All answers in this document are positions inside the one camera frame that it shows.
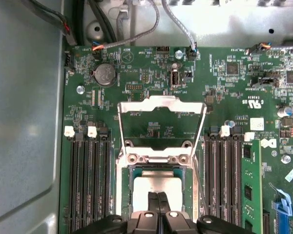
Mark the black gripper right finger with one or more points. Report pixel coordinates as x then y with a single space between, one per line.
175 224

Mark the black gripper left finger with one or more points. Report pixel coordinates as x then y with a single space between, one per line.
144 224

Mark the silver CPU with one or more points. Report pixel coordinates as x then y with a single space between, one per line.
142 195

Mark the silver motherboard screw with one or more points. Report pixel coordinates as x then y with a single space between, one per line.
178 54
286 159
80 89

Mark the round coin cell battery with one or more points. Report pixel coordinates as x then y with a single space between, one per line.
104 74

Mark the CPU socket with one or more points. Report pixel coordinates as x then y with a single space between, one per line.
122 190

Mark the green RAM stick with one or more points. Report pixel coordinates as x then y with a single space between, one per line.
251 175

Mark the black PC case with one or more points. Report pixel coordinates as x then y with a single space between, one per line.
22 97

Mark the blue plastic card latch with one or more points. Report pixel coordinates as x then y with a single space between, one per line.
283 207

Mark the green motherboard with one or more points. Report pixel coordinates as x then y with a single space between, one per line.
205 73

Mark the silver internal USB port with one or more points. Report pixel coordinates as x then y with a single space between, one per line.
175 78

